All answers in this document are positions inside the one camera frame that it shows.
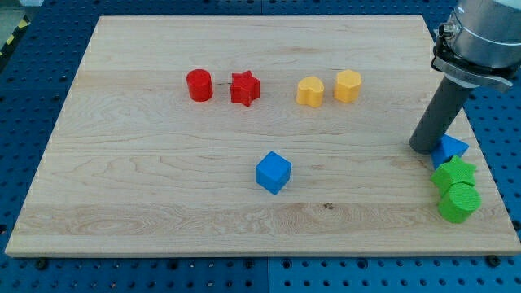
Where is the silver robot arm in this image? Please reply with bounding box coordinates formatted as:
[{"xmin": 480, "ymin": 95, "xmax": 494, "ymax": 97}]
[{"xmin": 431, "ymin": 0, "xmax": 520, "ymax": 92}]

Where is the blue cube block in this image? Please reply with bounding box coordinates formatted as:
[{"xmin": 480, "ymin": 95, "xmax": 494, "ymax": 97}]
[{"xmin": 256, "ymin": 151, "xmax": 292, "ymax": 195}]

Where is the wooden board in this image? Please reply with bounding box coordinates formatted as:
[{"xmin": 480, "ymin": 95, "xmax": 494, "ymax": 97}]
[{"xmin": 6, "ymin": 15, "xmax": 520, "ymax": 257}]

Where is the red star block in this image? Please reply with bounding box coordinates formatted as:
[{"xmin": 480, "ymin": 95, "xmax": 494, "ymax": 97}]
[{"xmin": 230, "ymin": 71, "xmax": 261, "ymax": 107}]

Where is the yellow heart block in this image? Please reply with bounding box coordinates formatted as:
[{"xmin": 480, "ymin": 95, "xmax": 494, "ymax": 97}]
[{"xmin": 296, "ymin": 76, "xmax": 325, "ymax": 107}]

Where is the red cylinder block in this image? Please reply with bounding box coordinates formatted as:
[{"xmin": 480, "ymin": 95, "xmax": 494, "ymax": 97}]
[{"xmin": 186, "ymin": 68, "xmax": 213, "ymax": 102}]

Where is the yellow hexagon block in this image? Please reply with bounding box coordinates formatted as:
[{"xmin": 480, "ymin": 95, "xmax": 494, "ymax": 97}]
[{"xmin": 334, "ymin": 70, "xmax": 362, "ymax": 103}]

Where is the blue triangle block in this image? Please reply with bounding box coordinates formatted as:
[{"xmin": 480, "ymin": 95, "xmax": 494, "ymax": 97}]
[{"xmin": 431, "ymin": 134, "xmax": 469, "ymax": 169}]

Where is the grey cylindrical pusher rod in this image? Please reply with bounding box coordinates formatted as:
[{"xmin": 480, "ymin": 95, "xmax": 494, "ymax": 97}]
[{"xmin": 409, "ymin": 77, "xmax": 473, "ymax": 155}]

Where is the green star block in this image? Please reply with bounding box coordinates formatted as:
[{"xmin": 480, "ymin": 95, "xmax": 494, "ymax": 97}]
[{"xmin": 431, "ymin": 155, "xmax": 476, "ymax": 196}]

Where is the green cylinder block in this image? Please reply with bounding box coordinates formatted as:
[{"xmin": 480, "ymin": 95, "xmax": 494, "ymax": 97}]
[{"xmin": 438, "ymin": 183, "xmax": 482, "ymax": 224}]

